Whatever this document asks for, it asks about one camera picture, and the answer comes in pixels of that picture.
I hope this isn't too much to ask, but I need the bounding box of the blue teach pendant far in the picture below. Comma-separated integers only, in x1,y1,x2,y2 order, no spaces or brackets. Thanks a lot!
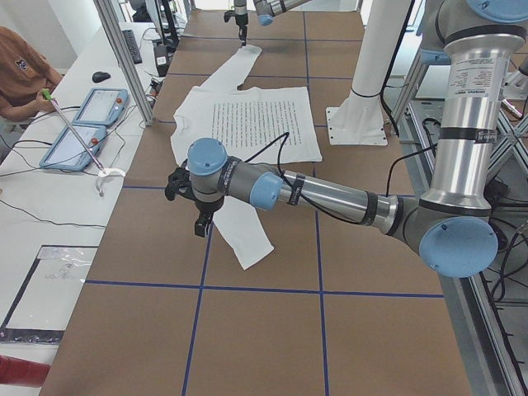
73,88,129,127

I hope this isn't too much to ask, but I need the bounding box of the blue teach pendant near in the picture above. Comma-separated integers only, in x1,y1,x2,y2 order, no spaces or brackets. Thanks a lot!
39,125,106,172

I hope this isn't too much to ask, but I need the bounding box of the red cylinder object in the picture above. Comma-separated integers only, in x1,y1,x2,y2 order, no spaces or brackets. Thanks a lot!
0,355,51,388

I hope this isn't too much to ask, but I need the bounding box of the black keyboard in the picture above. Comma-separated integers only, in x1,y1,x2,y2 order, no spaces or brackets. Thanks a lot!
122,30,143,64

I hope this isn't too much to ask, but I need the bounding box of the blue teach pendant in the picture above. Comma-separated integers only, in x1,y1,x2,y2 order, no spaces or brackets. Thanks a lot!
39,125,106,172
73,88,129,127

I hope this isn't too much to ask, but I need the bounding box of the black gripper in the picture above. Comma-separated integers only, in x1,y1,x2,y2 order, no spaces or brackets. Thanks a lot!
195,200,223,237
233,3,248,46

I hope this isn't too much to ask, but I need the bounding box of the white long-sleeve printed shirt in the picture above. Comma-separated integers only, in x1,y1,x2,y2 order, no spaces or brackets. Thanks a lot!
171,45,322,269

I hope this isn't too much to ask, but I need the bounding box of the aluminium frame post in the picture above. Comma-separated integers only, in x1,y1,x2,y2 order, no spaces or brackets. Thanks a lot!
93,0,153,126

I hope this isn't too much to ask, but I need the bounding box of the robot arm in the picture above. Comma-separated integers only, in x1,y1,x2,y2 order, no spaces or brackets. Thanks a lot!
205,10,441,294
224,0,309,46

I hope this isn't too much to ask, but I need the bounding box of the person in brown shirt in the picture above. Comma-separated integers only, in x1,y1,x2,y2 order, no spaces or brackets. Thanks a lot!
1,26,63,122

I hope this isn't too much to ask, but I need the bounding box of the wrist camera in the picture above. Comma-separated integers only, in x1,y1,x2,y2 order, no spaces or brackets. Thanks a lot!
164,167,196,201
224,10,235,23

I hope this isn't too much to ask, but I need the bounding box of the metal rod with green tip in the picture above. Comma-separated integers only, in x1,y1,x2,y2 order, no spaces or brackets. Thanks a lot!
40,88,105,172

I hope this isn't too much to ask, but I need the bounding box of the black computer mouse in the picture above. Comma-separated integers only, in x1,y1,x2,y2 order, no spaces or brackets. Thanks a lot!
92,71,111,83

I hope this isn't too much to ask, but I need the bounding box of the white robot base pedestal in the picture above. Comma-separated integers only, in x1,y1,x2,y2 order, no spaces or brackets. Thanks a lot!
327,0,413,146

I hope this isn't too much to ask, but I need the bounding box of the white curved plastic hook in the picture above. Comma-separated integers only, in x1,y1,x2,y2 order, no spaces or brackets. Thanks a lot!
96,167,126,197

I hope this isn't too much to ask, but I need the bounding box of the clear plastic sheet bag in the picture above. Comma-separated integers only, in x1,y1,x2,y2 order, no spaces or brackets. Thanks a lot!
1,245,97,345

